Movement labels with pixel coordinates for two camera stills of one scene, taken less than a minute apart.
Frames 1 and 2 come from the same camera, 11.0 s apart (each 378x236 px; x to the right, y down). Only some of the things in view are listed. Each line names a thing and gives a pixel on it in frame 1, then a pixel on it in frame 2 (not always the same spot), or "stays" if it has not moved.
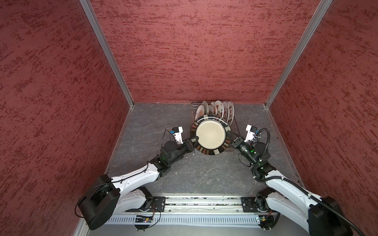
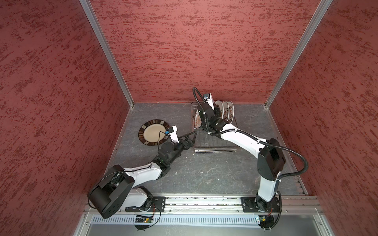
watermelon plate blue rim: [219, 108] stays
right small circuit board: [266, 221] stays
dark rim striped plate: [211, 130] to [153, 132]
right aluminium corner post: [321, 10] stays
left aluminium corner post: [99, 32] stays
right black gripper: [236, 142] to [218, 111]
